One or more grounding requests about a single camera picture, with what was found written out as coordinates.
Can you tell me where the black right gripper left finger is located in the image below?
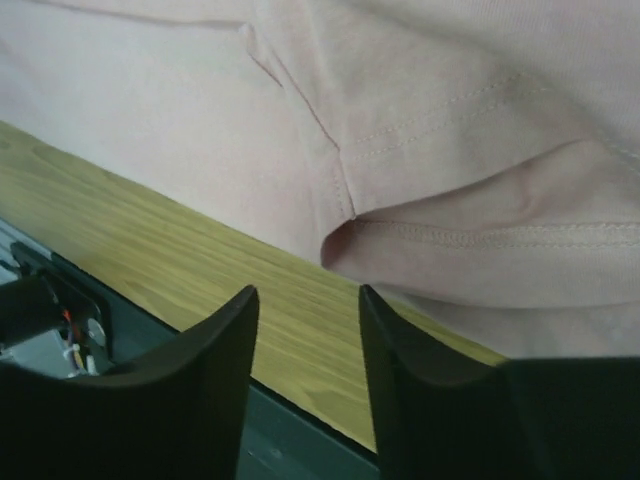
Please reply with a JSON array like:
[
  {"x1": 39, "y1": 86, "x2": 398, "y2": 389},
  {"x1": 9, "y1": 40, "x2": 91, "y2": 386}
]
[{"x1": 1, "y1": 286, "x2": 259, "y2": 479}]

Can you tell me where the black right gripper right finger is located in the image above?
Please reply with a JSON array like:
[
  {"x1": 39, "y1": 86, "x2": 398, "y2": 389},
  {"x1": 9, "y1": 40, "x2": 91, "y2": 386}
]
[{"x1": 358, "y1": 286, "x2": 639, "y2": 479}]

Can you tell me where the dusty pink graphic t-shirt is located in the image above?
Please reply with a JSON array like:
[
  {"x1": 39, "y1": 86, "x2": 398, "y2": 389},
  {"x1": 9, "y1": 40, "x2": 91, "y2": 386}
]
[{"x1": 1, "y1": 1, "x2": 639, "y2": 358}]

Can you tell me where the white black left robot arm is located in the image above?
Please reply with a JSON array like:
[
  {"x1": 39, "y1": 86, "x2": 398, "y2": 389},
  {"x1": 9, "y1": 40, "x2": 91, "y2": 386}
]
[{"x1": 1, "y1": 241, "x2": 113, "y2": 374}]

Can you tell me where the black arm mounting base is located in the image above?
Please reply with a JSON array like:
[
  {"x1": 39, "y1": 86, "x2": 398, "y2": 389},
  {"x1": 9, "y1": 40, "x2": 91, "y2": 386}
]
[{"x1": 0, "y1": 214, "x2": 381, "y2": 480}]

